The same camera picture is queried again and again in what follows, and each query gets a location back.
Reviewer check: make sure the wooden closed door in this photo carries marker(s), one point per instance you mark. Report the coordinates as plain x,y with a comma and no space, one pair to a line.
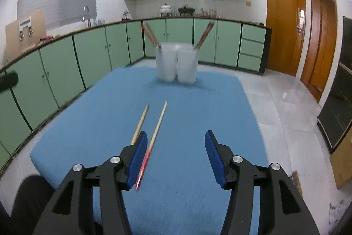
286,18

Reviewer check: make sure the patterned floor rag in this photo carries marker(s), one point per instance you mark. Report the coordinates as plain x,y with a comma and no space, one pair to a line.
336,212

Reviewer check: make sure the black glass cabinet appliance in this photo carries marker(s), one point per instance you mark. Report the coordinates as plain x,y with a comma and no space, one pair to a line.
334,119

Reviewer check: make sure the blue tablecloth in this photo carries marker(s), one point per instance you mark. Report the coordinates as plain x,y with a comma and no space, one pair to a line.
178,193

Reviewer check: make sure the cardboard board with hardware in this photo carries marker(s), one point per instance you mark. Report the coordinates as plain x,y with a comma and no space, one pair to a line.
24,34

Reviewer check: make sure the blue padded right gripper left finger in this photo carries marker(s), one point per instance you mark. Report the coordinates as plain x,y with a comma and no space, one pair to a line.
70,209

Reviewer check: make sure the chrome sink faucet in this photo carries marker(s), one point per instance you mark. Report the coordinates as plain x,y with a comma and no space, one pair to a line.
86,16

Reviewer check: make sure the wooden open door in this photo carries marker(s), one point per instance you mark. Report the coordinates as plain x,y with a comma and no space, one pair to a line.
321,46

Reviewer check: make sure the white twin utensil holder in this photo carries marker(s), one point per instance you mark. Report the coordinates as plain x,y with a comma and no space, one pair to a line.
177,61

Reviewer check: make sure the black wok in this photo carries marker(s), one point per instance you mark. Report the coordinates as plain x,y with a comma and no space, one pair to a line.
186,11

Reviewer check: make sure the wooden stool with patterned cushion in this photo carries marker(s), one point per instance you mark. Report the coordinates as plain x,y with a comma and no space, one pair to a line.
296,182

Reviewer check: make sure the green lower kitchen cabinets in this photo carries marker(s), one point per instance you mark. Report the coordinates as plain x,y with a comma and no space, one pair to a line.
53,74

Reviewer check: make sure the brown cardboard box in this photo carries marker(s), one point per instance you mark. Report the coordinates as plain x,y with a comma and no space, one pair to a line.
341,161

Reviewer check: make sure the black trousers leg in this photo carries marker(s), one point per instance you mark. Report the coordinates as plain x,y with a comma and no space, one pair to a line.
31,199

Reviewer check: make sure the red cloth on counter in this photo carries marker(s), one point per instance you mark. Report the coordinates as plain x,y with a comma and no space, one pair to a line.
46,39

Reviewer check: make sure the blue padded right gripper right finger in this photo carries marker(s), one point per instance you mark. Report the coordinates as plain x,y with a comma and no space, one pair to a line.
282,208

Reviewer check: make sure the silver kettle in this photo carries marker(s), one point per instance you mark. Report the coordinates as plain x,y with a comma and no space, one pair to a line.
125,15

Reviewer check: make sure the white cooking pot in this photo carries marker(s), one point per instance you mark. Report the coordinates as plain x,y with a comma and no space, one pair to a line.
166,11

